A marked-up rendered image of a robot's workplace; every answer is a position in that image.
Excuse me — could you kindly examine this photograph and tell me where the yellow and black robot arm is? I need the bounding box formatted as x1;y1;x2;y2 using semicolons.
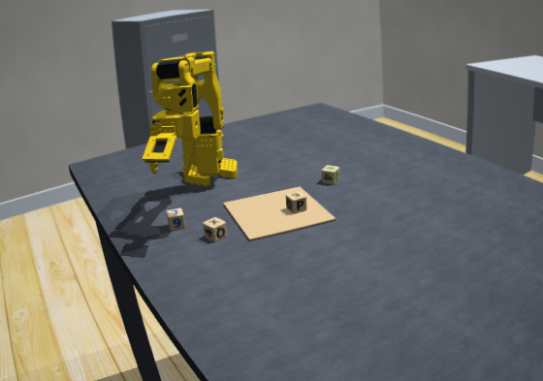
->
151;51;238;186

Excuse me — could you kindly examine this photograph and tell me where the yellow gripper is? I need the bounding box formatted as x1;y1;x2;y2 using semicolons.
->
143;110;201;176

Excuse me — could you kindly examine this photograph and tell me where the tan flat mat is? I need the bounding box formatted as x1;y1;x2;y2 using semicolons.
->
223;187;335;241

